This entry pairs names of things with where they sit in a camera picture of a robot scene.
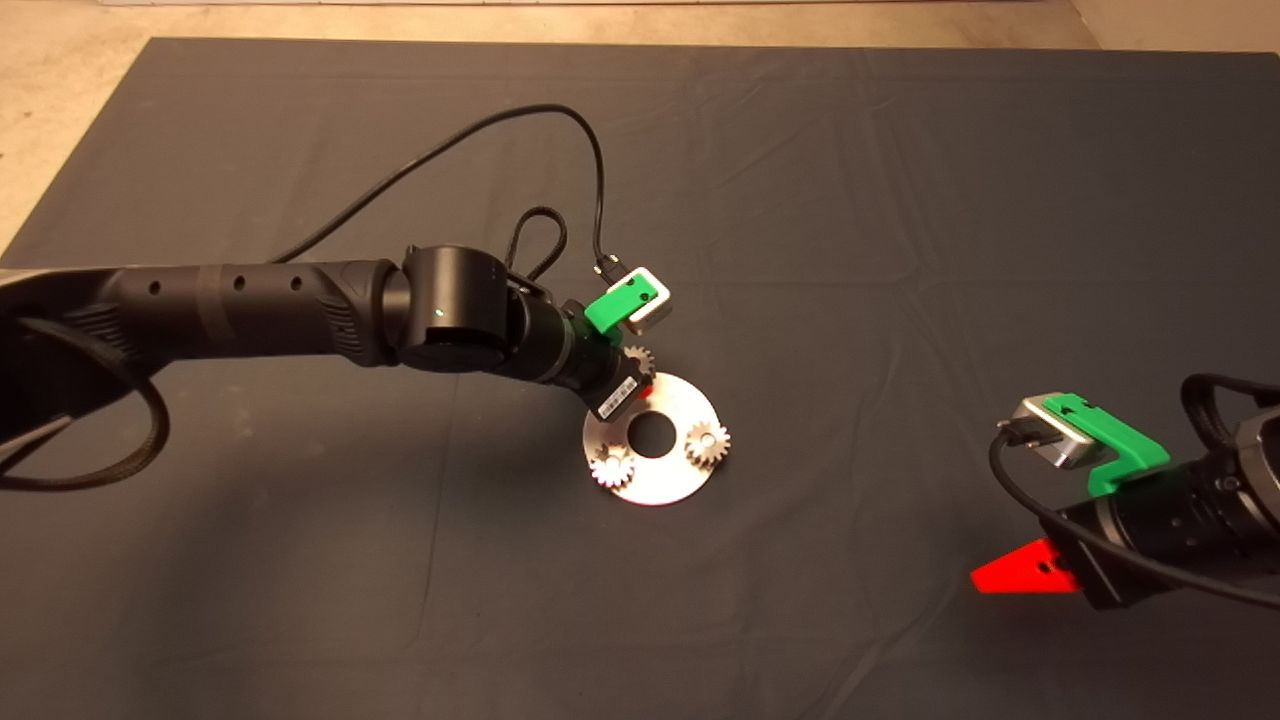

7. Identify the thin braided black cable loop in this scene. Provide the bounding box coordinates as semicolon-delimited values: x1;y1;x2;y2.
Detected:
503;207;569;291
1180;373;1280;451

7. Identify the dark grey table cloth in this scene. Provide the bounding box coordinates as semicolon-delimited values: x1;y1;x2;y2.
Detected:
0;37;1280;720

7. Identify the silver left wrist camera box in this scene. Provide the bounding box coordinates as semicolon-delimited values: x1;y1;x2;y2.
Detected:
622;267;673;334

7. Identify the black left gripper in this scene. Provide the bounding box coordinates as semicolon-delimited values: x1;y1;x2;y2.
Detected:
562;338;657;423

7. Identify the round metal carrier plate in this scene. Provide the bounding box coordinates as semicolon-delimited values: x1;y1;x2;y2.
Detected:
583;372;723;506

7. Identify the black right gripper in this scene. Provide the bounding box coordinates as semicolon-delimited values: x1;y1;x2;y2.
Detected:
970;462;1216;611

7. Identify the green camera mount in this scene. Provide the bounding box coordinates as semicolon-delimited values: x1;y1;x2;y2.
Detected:
584;275;656;346
1040;393;1171;498

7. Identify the smooth black camera cable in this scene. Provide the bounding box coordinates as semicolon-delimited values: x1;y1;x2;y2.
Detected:
990;420;1280;611
270;103;626;286

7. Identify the green right camera mount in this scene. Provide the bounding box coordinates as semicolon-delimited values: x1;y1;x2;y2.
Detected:
1040;393;1171;498

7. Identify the green left camera mount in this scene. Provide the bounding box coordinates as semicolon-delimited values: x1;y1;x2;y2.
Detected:
584;275;656;346

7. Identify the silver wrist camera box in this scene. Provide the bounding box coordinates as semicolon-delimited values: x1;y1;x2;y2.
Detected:
1012;393;1101;471
622;267;673;334

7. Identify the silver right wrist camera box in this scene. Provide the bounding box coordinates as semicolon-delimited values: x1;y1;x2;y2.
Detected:
1012;393;1101;471

